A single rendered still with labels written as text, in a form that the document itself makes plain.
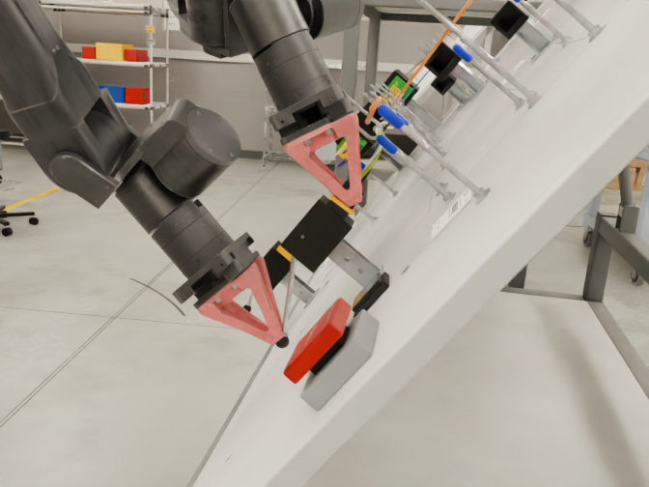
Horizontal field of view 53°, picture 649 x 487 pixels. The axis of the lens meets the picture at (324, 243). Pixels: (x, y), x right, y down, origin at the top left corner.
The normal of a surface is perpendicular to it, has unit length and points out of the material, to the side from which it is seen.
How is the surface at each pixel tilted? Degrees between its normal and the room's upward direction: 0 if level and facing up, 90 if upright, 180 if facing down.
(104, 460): 0
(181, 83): 90
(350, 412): 90
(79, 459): 0
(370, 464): 0
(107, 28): 90
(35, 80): 105
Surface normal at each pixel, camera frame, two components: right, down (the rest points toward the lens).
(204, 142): 0.67, -0.51
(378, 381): -0.16, 0.26
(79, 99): 0.94, -0.17
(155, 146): -0.10, 0.67
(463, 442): 0.06, -0.96
